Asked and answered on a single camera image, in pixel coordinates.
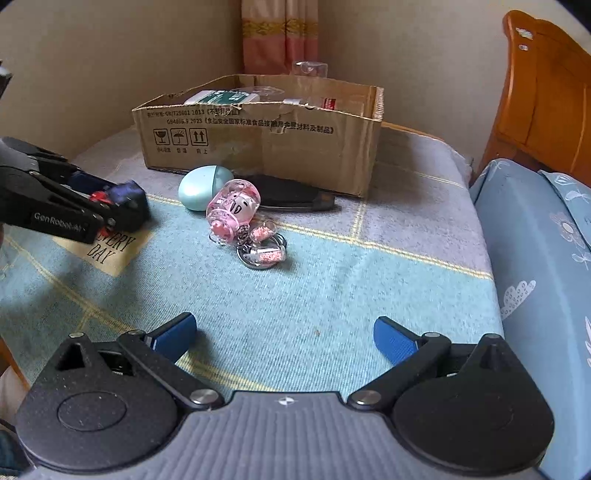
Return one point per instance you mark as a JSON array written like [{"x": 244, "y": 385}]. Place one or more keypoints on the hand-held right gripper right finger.
[{"x": 392, "y": 339}]

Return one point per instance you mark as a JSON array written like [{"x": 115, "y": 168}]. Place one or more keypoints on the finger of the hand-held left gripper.
[
  {"x": 85, "y": 183},
  {"x": 51, "y": 191}
]

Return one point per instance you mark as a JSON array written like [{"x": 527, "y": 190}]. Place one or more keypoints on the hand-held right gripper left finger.
[{"x": 175, "y": 333}]

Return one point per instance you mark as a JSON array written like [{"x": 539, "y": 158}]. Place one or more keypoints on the blue black cube toy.
[{"x": 129, "y": 203}]

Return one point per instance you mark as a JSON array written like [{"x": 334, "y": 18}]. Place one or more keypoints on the white green label bottle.
[{"x": 217, "y": 97}]

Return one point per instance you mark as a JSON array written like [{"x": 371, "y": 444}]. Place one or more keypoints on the clear round plastic container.
[{"x": 268, "y": 91}]

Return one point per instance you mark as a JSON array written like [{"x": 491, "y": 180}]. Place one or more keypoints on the brown cardboard box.
[{"x": 300, "y": 152}]

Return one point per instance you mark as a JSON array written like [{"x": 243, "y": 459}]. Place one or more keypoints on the yellow capsule bottle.
[{"x": 330, "y": 102}]

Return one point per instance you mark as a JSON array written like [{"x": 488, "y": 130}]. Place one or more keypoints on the clear plastic jar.
[{"x": 311, "y": 69}]

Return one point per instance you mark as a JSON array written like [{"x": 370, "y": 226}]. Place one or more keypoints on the checked blue grey blanket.
[{"x": 323, "y": 286}]

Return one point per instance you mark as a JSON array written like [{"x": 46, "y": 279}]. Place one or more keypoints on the mint egg-shaped case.
[{"x": 203, "y": 187}]

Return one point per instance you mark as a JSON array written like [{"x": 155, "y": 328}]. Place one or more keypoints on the blue floral bedsheet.
[{"x": 545, "y": 323}]

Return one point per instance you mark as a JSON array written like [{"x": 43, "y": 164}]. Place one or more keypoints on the black case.
[{"x": 295, "y": 196}]

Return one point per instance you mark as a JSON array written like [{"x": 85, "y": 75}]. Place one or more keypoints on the blue floral pillow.
[{"x": 572, "y": 190}]

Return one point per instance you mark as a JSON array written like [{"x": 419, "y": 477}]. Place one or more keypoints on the pink curtain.
[{"x": 277, "y": 37}]

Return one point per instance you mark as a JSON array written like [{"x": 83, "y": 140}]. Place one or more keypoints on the wooden bed headboard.
[{"x": 554, "y": 92}]

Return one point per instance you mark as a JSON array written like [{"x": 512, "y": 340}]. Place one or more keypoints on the large white sticker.
[{"x": 523, "y": 33}]

